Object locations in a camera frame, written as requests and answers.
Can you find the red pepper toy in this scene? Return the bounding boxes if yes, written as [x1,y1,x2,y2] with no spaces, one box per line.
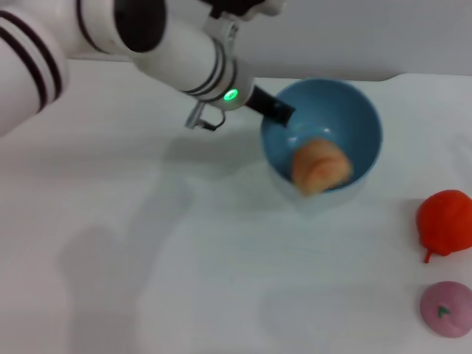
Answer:
[415,189,472,264]

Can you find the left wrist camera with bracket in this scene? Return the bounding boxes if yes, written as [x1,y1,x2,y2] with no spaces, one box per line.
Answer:
[204,0,288,42]

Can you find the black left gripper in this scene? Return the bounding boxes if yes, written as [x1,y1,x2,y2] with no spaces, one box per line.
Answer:
[243,85,296,127]

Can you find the blue bowl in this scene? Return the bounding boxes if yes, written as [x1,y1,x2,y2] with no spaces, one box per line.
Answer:
[260,77,384,202]

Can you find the long ridged orange bread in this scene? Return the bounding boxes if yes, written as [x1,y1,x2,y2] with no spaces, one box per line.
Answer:
[291,136,355,196]

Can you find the left arm connector cable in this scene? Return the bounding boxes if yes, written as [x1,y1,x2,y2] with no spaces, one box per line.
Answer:
[184,102,226,132]

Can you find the pink bun with green leaf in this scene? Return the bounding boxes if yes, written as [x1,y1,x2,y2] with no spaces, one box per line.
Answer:
[419,280,472,339]

